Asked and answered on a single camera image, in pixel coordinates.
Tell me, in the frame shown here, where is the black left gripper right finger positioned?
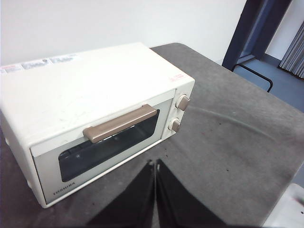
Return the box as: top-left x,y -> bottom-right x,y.
155,158 -> 226,228

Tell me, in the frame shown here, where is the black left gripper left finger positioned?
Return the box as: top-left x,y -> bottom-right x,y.
86,159 -> 155,228

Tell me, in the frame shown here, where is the glass oven door beige handle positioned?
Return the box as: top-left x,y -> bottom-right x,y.
29,89 -> 176,206

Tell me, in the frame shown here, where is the cream beige oven knob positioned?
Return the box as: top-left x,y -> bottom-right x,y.
174,94 -> 191,111
168,118 -> 181,133

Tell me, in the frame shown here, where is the cream white toaster oven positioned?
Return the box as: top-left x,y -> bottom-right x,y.
0,42 -> 195,209

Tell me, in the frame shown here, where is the grey pleated curtain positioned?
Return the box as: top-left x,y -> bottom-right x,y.
279,14 -> 304,79

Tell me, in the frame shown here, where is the black metal tube frame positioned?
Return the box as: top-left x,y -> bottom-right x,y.
232,62 -> 273,93

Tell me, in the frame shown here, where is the dark blue door frame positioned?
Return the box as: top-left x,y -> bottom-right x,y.
222,0 -> 304,93

